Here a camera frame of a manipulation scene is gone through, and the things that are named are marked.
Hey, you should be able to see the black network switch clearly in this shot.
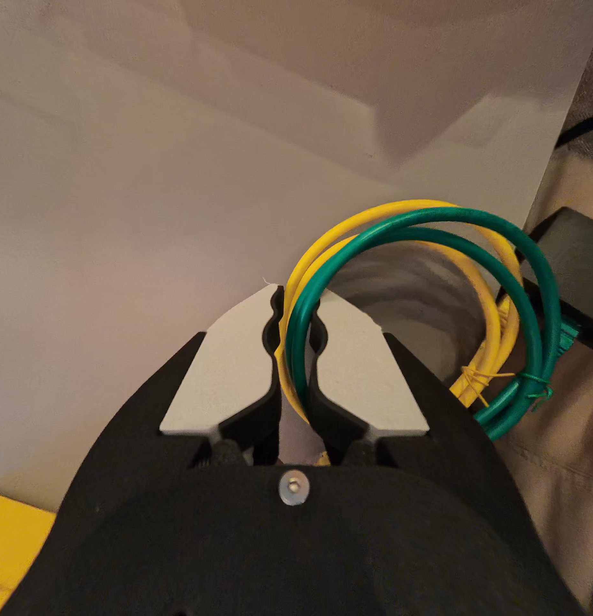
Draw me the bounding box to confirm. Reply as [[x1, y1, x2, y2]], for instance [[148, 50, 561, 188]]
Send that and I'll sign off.
[[496, 207, 593, 357]]

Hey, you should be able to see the yellow plastic bin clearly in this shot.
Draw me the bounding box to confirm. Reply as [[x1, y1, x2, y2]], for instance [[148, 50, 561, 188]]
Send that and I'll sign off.
[[0, 491, 57, 616]]

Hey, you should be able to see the yellow ethernet cable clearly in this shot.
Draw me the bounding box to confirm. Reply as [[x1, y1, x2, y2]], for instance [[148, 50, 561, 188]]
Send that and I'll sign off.
[[275, 199, 524, 466]]

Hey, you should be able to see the green ethernet cable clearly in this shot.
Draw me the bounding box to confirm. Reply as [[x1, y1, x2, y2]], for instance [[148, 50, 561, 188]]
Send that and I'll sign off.
[[284, 207, 582, 442]]

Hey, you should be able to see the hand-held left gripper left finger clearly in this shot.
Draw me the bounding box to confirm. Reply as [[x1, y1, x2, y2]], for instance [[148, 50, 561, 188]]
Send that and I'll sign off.
[[159, 283, 284, 466]]

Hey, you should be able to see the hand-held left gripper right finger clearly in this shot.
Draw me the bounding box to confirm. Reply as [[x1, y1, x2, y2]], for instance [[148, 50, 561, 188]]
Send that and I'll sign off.
[[306, 291, 432, 466]]

